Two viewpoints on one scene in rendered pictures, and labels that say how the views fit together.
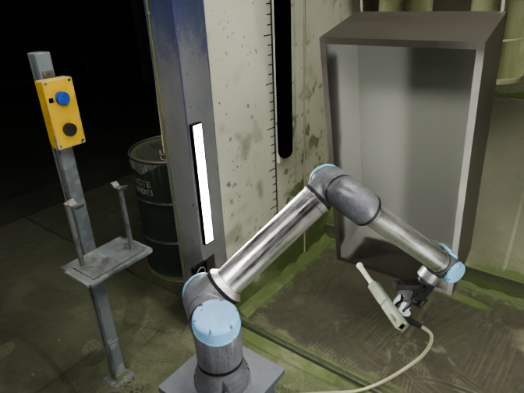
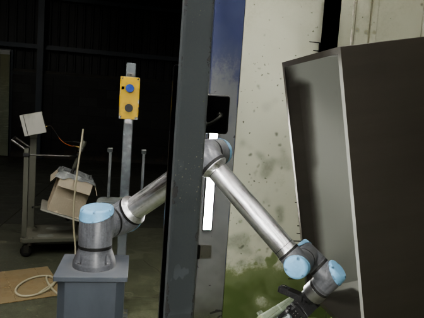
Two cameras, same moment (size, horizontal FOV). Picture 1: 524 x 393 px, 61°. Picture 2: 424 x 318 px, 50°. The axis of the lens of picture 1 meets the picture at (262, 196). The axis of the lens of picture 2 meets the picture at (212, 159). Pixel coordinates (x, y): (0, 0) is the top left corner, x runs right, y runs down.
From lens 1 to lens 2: 161 cm
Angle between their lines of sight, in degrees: 45
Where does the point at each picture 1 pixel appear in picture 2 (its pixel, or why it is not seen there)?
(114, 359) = not seen: hidden behind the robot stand
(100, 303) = (119, 240)
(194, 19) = (230, 56)
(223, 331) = (88, 211)
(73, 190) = (125, 150)
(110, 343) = not seen: hidden behind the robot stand
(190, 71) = (219, 90)
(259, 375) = (110, 272)
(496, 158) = not seen: outside the picture
